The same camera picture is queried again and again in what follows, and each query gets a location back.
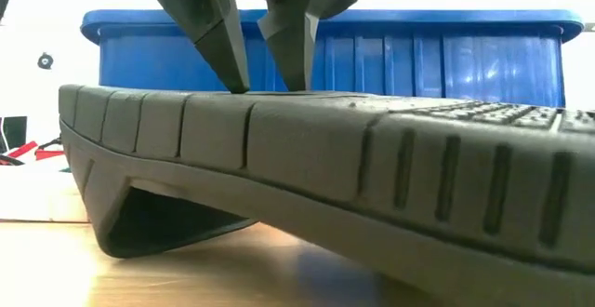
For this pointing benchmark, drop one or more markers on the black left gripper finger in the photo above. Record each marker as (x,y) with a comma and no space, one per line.
(218,32)
(290,42)

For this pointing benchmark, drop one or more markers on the black rubber slide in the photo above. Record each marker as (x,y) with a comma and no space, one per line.
(302,158)

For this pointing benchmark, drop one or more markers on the blue plastic bin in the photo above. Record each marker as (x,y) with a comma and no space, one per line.
(488,65)

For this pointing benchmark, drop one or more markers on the black round knob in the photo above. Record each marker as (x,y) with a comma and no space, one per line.
(45,60)

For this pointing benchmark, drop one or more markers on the red strip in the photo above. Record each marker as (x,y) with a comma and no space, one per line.
(48,154)
(23,149)

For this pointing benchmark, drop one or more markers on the black monitor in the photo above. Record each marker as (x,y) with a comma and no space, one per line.
(14,132)

